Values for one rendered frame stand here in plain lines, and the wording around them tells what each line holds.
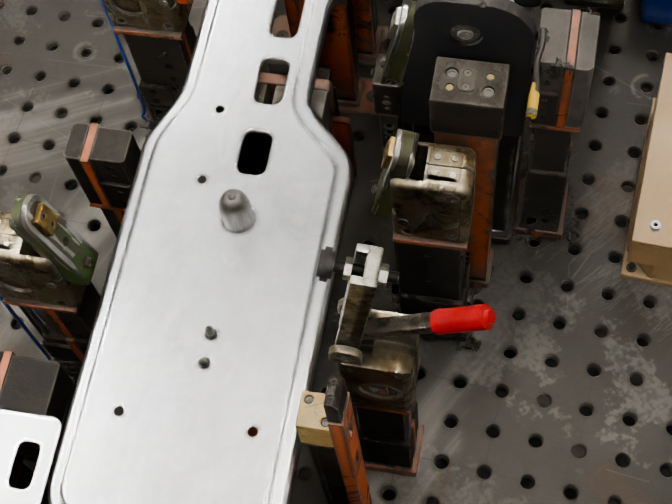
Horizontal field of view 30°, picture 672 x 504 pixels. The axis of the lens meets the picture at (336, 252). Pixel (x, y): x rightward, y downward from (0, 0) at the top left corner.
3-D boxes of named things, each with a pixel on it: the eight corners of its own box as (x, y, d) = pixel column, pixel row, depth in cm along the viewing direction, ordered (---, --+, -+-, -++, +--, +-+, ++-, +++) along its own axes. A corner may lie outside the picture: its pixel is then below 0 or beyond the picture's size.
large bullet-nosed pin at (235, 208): (229, 209, 128) (218, 179, 122) (259, 213, 128) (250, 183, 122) (222, 237, 127) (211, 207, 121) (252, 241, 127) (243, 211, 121)
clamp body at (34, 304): (63, 315, 156) (-32, 184, 125) (154, 329, 154) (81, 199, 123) (44, 384, 153) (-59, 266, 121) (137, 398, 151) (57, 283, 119)
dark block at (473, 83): (437, 244, 156) (436, 54, 118) (493, 251, 155) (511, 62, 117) (431, 280, 154) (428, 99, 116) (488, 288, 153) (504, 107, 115)
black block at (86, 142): (120, 227, 161) (57, 106, 134) (201, 237, 159) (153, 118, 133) (105, 283, 158) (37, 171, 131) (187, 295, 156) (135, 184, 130)
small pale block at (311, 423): (333, 491, 144) (301, 388, 111) (363, 496, 143) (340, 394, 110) (327, 521, 143) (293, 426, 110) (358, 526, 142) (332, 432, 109)
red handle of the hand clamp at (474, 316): (339, 305, 114) (488, 287, 104) (353, 315, 115) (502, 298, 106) (331, 348, 112) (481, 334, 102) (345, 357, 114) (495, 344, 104)
